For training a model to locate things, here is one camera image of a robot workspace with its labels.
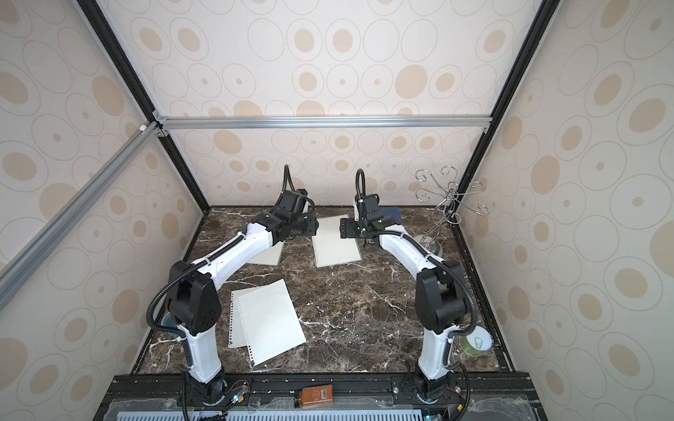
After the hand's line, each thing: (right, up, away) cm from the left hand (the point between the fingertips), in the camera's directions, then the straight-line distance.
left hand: (322, 222), depth 88 cm
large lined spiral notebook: (+2, -11, +19) cm, 22 cm away
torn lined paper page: (-18, -35, 0) cm, 39 cm away
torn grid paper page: (-27, -37, -4) cm, 46 cm away
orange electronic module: (0, -47, -18) cm, 50 cm away
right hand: (+14, -1, +5) cm, 15 cm away
